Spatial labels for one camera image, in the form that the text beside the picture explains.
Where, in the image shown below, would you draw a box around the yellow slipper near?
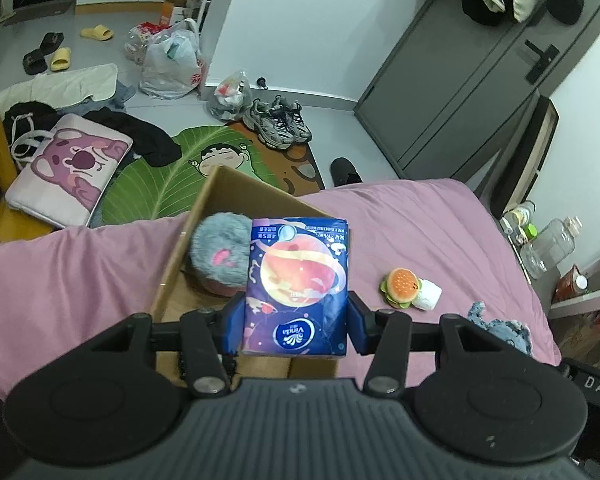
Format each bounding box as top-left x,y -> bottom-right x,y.
50,47 -> 71,73

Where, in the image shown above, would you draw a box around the black door handle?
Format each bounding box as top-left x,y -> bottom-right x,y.
524,40 -> 559,84

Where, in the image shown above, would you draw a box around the white plastic shopping bag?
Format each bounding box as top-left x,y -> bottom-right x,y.
138,18 -> 204,100

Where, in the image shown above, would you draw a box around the black white tote bag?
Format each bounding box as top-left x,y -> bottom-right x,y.
9,113 -> 54,171

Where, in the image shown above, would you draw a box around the yellow slipper far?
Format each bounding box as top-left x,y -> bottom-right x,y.
80,25 -> 114,41

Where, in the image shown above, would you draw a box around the white drawer shelf unit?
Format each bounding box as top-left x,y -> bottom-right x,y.
547,260 -> 600,370

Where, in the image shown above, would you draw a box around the black slipper pair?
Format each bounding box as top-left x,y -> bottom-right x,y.
22,32 -> 65,76

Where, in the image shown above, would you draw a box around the pink bear laptop bag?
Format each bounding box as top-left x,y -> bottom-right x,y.
5,114 -> 133,229

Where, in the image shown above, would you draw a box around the white cloth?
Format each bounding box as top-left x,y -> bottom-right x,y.
412,280 -> 442,312

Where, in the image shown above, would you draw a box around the yellow slipper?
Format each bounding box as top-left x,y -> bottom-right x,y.
50,47 -> 71,73
80,25 -> 114,41

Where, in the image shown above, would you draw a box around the framed board leaning on wall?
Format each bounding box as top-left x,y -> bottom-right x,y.
488,92 -> 559,218

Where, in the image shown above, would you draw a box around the black clothes pile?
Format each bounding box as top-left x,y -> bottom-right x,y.
3,101 -> 182,167

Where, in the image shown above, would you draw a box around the pink bed sheet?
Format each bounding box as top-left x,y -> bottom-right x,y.
0,178 -> 564,401

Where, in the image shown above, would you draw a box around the denim elephant toy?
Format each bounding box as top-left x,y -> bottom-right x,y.
467,301 -> 532,356

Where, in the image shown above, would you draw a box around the small bottles by wall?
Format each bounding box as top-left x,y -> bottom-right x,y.
500,200 -> 538,246

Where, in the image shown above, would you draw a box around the green leaf cartoon rug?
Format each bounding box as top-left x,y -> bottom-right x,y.
91,125 -> 279,228

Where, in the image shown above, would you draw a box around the grey door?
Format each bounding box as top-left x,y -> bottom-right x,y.
355,0 -> 600,180

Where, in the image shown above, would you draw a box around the blue tissue pack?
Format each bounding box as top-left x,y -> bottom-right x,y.
242,217 -> 349,358

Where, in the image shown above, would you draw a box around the black shoe by bed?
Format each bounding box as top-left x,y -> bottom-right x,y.
329,157 -> 363,188

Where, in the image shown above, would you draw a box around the white floor towel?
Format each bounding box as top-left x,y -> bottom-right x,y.
0,63 -> 118,117

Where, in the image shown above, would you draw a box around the clear glass jar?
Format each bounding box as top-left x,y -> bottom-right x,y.
519,216 -> 582,280

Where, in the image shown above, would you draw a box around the fluffy blue-grey plush toy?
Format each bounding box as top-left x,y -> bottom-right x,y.
188,212 -> 252,297

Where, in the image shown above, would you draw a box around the clear small trash bag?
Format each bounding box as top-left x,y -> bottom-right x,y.
207,70 -> 252,122

